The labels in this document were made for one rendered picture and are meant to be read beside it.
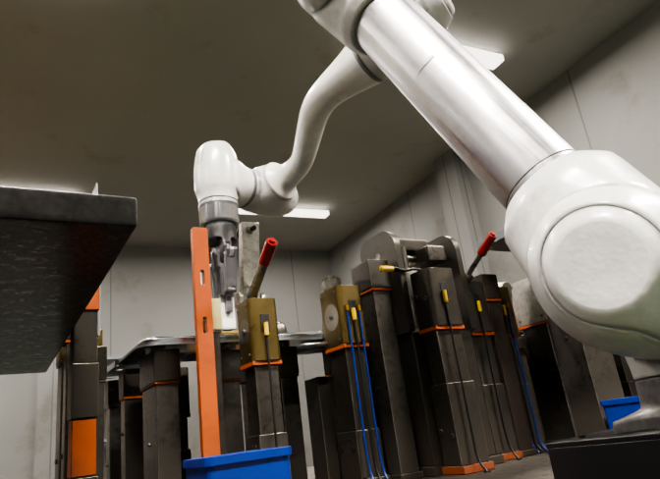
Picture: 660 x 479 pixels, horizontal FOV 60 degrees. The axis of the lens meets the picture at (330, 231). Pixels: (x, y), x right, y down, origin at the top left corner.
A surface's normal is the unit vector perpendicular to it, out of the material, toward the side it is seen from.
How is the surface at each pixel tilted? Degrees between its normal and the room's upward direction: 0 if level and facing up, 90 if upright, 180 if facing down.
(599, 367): 90
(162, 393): 90
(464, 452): 90
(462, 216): 90
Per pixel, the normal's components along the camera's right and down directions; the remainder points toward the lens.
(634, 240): -0.64, -0.04
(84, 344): 0.49, -0.35
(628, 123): -0.90, -0.04
